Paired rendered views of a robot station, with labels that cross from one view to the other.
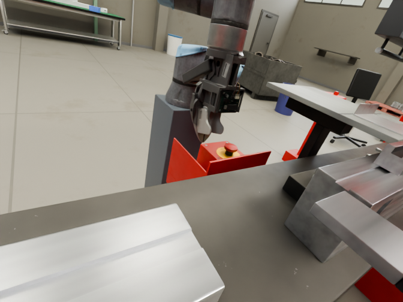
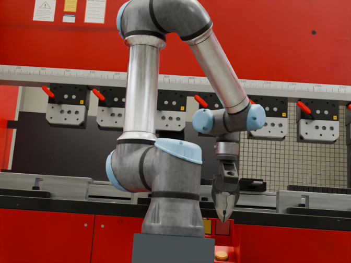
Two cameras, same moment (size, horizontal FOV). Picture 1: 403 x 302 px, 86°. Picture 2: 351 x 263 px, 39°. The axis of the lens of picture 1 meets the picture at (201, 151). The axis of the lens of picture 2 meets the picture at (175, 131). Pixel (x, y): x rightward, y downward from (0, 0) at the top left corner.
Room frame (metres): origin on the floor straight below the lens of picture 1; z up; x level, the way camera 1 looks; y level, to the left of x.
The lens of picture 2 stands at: (1.83, 0.88, 0.78)
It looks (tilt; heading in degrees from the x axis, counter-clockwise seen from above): 12 degrees up; 219
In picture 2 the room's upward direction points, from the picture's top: 4 degrees clockwise
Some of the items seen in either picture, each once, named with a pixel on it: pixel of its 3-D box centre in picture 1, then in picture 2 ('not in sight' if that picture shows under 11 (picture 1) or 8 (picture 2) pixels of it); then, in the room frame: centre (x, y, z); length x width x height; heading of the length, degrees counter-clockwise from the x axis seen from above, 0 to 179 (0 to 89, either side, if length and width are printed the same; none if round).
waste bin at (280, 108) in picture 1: (289, 99); not in sight; (4.13, -1.35, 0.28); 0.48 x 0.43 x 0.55; 47
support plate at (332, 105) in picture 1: (340, 107); not in sight; (0.46, -0.25, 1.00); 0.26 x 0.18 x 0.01; 38
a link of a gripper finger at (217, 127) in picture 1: (214, 127); (219, 207); (0.48, -0.02, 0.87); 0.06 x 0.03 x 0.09; 41
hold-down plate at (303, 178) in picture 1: (345, 177); (177, 204); (0.37, -0.28, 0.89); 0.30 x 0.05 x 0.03; 128
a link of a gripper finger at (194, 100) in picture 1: (200, 105); (232, 193); (0.48, 0.03, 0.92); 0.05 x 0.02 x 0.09; 131
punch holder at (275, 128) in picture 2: not in sight; (266, 118); (0.12, -0.05, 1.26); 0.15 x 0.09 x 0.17; 128
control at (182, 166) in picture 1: (214, 167); (205, 245); (0.50, -0.05, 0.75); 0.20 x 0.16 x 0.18; 131
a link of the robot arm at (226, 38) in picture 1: (227, 41); (225, 150); (0.49, 0.01, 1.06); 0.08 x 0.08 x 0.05
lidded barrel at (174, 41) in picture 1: (174, 45); not in sight; (7.77, 1.78, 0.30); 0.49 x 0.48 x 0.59; 131
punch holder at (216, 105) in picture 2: not in sight; (217, 115); (0.24, -0.21, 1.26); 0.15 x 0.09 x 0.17; 128
